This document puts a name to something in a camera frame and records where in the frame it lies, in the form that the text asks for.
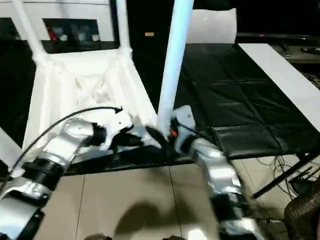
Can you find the white plastic table top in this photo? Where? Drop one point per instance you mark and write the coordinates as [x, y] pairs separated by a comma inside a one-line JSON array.
[[80, 85]]

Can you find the white plastic table leg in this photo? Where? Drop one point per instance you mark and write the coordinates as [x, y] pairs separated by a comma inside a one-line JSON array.
[[7, 146], [123, 25], [29, 30], [175, 60]]

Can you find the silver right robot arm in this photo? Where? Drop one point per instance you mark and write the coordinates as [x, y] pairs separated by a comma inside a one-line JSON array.
[[220, 175]]

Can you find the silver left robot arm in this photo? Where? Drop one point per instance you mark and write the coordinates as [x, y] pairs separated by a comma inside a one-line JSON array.
[[55, 150]]

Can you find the black work mat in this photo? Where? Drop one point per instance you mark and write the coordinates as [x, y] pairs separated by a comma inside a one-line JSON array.
[[240, 90]]

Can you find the small tan label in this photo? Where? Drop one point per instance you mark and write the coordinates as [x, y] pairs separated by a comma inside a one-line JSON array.
[[149, 34]]

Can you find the black stand bar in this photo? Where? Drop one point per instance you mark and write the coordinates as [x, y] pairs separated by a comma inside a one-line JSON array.
[[287, 175]]

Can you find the white plastic bag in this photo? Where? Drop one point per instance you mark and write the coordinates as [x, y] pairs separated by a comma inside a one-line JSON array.
[[212, 27]]

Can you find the white flat board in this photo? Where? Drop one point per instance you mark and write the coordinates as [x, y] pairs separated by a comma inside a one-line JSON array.
[[280, 75]]

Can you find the small red item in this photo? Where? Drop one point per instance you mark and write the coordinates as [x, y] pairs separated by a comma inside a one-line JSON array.
[[51, 34]]

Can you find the white cabinet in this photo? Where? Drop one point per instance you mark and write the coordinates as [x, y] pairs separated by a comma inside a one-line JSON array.
[[75, 10]]

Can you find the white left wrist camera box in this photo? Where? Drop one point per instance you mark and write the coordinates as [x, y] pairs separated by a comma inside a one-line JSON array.
[[117, 125]]

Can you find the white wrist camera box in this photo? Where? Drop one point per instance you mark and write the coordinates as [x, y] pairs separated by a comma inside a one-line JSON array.
[[184, 117], [117, 125]]

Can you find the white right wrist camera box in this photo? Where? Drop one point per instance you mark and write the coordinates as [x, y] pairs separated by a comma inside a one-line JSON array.
[[184, 117]]

